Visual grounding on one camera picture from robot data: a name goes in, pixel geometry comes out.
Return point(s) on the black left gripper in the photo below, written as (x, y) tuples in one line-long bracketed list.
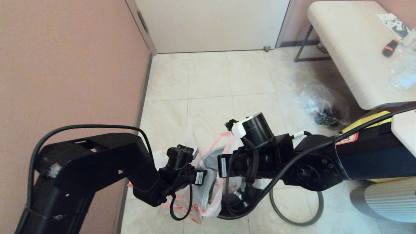
[(190, 175)]

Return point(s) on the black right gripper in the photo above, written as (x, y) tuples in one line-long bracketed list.
[(237, 164)]

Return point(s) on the white plastic bag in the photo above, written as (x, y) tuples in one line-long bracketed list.
[(213, 191)]

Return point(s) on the white red-print bag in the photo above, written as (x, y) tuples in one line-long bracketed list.
[(159, 157)]

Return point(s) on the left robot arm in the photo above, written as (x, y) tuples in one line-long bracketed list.
[(81, 169)]

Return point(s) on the black round trash bin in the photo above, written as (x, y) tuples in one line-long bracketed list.
[(242, 203)]

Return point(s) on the clear bag with dark contents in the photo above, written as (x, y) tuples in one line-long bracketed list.
[(320, 102)]

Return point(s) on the yellow fabric tote bag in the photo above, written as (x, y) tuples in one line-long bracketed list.
[(370, 118)]

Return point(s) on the white door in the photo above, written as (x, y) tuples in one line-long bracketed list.
[(211, 26)]

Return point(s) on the beige door jamb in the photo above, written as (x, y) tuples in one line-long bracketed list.
[(146, 35), (285, 24)]

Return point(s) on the pale gray ribbed cylinder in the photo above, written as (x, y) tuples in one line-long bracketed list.
[(390, 201)]

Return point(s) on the beige wood-grain table top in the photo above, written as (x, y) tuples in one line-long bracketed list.
[(351, 52)]

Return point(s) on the clear water bottle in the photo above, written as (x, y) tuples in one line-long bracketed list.
[(404, 71)]

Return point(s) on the black and white leaflet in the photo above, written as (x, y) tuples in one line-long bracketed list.
[(394, 24)]

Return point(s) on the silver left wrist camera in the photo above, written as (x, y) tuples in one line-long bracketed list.
[(195, 152)]

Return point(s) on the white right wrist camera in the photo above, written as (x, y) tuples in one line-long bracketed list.
[(240, 129)]

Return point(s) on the black metal table frame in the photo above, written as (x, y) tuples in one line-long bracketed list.
[(312, 59)]

